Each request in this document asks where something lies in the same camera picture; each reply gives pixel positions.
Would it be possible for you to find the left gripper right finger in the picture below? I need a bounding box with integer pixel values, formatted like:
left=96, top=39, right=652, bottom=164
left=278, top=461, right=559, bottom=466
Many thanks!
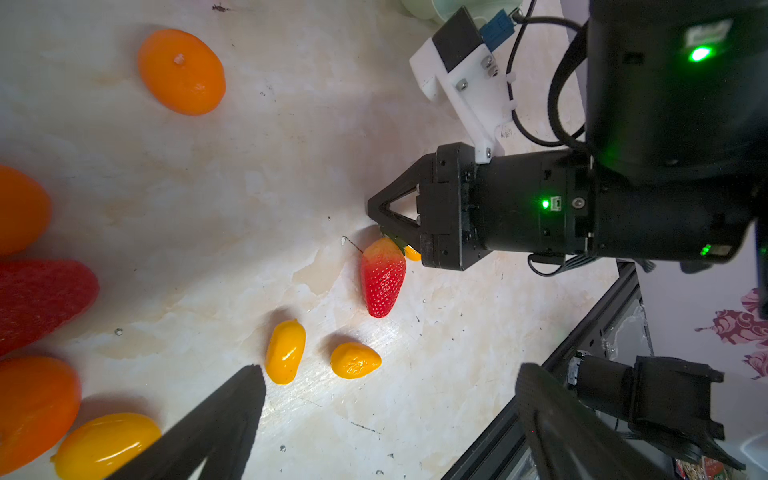
left=515, top=363, right=672, bottom=480

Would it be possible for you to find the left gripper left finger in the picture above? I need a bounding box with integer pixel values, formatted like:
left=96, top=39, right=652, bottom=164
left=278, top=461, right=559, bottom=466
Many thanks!
left=110, top=365, right=266, bottom=479

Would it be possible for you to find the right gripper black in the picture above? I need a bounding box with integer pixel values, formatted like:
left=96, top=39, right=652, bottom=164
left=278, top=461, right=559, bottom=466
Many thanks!
left=367, top=144, right=594, bottom=270

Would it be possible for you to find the strawberry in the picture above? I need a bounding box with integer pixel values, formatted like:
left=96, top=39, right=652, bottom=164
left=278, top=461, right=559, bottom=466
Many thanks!
left=360, top=238, right=407, bottom=318
left=1, top=260, right=100, bottom=355

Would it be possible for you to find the light green wavy fruit bowl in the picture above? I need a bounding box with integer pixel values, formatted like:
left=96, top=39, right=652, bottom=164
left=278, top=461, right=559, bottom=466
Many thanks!
left=401, top=0, right=523, bottom=26

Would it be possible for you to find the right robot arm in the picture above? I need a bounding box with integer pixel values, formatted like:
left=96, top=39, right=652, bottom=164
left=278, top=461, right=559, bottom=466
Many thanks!
left=367, top=1, right=767, bottom=277

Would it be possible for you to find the strawberry in fruit cluster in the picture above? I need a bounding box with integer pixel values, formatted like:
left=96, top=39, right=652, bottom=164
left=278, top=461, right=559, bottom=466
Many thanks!
left=1, top=260, right=100, bottom=355

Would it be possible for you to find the yellow tomato beside strawberry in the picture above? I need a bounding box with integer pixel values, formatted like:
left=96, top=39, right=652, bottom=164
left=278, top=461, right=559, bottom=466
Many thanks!
left=403, top=245, right=421, bottom=262

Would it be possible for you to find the yellow tomato front centre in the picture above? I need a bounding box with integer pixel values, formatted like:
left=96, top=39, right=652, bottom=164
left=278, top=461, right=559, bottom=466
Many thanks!
left=265, top=320, right=306, bottom=385

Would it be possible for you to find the yellow tomato cluster bottom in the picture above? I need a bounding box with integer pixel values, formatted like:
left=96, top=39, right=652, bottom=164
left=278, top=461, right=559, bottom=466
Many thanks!
left=53, top=413, right=162, bottom=479

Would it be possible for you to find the yellow tomato front lowest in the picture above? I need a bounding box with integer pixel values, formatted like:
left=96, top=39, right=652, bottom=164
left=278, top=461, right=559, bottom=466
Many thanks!
left=330, top=343, right=382, bottom=380

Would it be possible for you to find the orange bottom of cluster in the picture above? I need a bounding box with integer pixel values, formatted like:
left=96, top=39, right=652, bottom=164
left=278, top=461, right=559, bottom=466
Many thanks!
left=1, top=356, right=82, bottom=475

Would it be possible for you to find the orange of cluster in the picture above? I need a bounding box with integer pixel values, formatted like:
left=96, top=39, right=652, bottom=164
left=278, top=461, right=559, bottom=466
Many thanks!
left=1, top=356, right=82, bottom=475
left=1, top=165, right=52, bottom=257

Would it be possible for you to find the orange front right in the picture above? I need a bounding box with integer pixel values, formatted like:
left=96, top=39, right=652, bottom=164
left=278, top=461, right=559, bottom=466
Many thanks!
left=137, top=29, right=226, bottom=116

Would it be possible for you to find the orange top of cluster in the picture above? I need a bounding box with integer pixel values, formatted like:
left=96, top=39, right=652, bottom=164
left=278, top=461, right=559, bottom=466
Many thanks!
left=1, top=165, right=52, bottom=257

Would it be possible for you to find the black base frame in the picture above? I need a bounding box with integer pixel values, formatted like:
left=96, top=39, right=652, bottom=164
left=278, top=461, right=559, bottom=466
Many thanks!
left=445, top=262, right=674, bottom=479

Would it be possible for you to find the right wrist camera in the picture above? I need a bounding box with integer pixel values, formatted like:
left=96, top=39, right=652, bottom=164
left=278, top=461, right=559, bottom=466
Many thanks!
left=409, top=7, right=517, bottom=164

